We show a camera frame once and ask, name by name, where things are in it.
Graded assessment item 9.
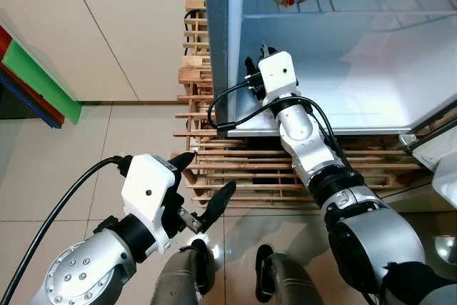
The mini fridge door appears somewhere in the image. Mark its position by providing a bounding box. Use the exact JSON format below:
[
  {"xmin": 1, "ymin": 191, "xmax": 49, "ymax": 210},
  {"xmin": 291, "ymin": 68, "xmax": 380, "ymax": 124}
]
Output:
[{"xmin": 400, "ymin": 109, "xmax": 457, "ymax": 210}]

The silver mini fridge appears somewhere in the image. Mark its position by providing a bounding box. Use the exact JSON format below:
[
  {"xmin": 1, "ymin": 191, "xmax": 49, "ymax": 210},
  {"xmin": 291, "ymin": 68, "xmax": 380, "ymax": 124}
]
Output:
[{"xmin": 202, "ymin": 0, "xmax": 457, "ymax": 139}]

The wooden pallet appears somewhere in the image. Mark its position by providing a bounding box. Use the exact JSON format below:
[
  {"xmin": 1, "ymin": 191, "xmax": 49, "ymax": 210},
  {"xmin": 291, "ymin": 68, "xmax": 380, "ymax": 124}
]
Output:
[{"xmin": 174, "ymin": 0, "xmax": 457, "ymax": 210}]

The robot left leg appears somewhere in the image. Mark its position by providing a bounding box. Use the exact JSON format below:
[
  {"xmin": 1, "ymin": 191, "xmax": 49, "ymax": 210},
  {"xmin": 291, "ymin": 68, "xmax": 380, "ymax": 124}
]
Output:
[{"xmin": 150, "ymin": 239, "xmax": 216, "ymax": 305}]

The robot leg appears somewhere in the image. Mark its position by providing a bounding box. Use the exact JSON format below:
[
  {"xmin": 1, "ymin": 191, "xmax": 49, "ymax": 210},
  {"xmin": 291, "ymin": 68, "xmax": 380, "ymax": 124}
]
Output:
[
  {"xmin": 150, "ymin": 239, "xmax": 216, "ymax": 305},
  {"xmin": 255, "ymin": 244, "xmax": 326, "ymax": 305}
]

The beige cabinet door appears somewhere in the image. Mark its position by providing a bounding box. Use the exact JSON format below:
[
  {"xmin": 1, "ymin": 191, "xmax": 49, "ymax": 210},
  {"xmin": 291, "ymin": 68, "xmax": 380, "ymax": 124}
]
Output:
[
  {"xmin": 0, "ymin": 0, "xmax": 140, "ymax": 103},
  {"xmin": 68, "ymin": 0, "xmax": 209, "ymax": 103}
]

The robot right leg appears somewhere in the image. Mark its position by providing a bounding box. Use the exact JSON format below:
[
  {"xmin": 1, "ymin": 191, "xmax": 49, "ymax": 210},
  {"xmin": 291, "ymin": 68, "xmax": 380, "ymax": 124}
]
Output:
[{"xmin": 255, "ymin": 244, "xmax": 326, "ymax": 305}]

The green board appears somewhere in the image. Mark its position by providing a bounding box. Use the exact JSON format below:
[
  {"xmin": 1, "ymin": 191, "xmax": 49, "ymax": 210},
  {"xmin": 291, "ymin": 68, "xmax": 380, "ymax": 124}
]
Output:
[{"xmin": 0, "ymin": 41, "xmax": 83, "ymax": 126}]

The red board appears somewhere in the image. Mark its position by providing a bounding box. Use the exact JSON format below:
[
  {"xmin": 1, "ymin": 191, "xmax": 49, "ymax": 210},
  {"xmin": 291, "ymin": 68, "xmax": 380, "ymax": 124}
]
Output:
[{"xmin": 0, "ymin": 25, "xmax": 65, "ymax": 129}]

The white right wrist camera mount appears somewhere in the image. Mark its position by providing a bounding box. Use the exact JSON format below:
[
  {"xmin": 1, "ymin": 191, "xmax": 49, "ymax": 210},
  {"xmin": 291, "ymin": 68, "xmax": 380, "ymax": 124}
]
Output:
[{"xmin": 257, "ymin": 51, "xmax": 301, "ymax": 100}]

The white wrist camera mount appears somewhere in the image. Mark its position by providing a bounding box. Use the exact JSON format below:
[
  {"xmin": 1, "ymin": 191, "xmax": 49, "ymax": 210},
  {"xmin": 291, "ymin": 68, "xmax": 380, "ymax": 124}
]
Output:
[
  {"xmin": 121, "ymin": 153, "xmax": 179, "ymax": 240},
  {"xmin": 257, "ymin": 51, "xmax": 301, "ymax": 100}
]

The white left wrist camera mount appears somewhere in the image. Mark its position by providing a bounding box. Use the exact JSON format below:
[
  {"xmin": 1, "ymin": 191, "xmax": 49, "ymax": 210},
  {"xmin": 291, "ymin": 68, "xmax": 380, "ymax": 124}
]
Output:
[{"xmin": 121, "ymin": 153, "xmax": 179, "ymax": 240}]

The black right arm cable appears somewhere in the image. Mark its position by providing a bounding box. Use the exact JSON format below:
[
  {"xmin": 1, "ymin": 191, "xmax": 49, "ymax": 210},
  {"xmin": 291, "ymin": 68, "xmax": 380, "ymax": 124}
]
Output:
[{"xmin": 207, "ymin": 80, "xmax": 341, "ymax": 159}]

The black fridge power cable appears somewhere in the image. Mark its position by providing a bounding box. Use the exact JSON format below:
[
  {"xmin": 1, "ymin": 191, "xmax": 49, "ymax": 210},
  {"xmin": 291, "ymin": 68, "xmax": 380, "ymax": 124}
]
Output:
[{"xmin": 184, "ymin": 7, "xmax": 209, "ymax": 43}]

